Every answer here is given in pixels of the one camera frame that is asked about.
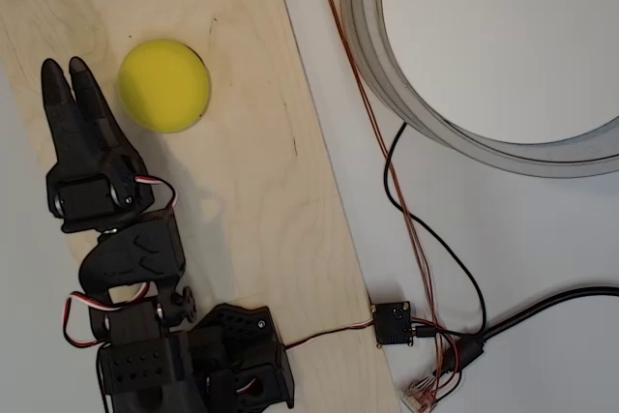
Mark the yellow round foam disc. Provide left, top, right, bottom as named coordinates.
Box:
left=118, top=39, right=213, bottom=135

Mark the light wooden board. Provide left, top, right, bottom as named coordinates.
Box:
left=0, top=0, right=402, bottom=413

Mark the red white black servo lead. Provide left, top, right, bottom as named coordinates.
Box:
left=282, top=318, right=376, bottom=350

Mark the small black controller board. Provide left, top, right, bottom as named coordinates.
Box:
left=370, top=300, right=416, bottom=349

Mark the gripper servo cable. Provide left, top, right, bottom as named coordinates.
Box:
left=133, top=174, right=179, bottom=212

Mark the wrist servo cable loop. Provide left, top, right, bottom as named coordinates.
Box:
left=63, top=281, right=149, bottom=348

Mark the thin dark arm cable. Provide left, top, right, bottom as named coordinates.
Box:
left=96, top=349, right=113, bottom=412

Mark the thin copper wire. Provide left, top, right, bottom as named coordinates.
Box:
left=312, top=0, right=449, bottom=385

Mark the large grey ring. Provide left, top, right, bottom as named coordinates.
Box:
left=339, top=0, right=619, bottom=180

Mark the thin red wire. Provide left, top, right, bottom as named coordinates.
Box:
left=409, top=316, right=466, bottom=402

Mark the thin black usb cable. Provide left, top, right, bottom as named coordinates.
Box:
left=384, top=122, right=487, bottom=339

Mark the clear wire connector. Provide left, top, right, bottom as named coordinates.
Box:
left=399, top=376, right=439, bottom=412

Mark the thick black power cable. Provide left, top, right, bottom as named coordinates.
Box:
left=444, top=285, right=619, bottom=376

